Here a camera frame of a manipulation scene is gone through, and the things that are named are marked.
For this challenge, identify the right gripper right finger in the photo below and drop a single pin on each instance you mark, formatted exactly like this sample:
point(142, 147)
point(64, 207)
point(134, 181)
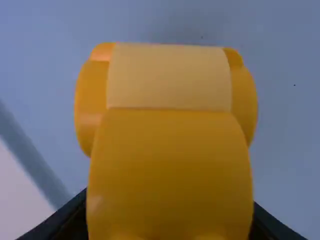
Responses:
point(267, 225)

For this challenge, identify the blue mat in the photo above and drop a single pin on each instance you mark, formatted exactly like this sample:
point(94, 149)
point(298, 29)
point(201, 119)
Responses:
point(280, 50)

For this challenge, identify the yellow toy car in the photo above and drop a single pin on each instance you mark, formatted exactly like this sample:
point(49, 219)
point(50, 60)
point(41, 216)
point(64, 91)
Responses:
point(170, 162)

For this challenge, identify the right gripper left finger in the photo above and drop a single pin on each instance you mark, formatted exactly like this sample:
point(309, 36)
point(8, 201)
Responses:
point(67, 220)

